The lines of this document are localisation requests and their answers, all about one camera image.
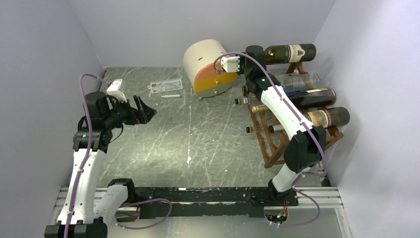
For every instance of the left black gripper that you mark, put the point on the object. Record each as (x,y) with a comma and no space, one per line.
(146,113)

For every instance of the dark green wine bottle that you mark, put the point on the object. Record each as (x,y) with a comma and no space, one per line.
(280,54)

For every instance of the clear square glass bottle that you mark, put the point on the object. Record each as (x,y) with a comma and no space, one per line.
(292,83)

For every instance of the gold-foil dark wine bottle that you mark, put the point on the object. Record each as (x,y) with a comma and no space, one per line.
(303,100)

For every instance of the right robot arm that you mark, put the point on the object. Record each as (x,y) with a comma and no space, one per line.
(306,141)

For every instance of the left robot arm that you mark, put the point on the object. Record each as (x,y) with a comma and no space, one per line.
(80,217)

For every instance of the wooden wine rack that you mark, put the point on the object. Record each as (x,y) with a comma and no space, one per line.
(273,145)

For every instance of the green wine bottle tan label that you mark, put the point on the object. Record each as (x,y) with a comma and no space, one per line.
(327,118)

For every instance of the white marker pen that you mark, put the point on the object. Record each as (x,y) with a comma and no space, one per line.
(171,96)

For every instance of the round cream drawer cabinet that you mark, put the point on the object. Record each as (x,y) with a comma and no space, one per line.
(198,64)

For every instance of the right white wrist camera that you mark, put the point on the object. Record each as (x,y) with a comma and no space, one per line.
(230,63)

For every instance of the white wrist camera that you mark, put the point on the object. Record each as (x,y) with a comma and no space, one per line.
(230,63)
(115,89)

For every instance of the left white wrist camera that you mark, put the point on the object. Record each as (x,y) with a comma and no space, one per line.
(115,89)

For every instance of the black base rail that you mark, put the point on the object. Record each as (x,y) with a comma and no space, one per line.
(208,201)

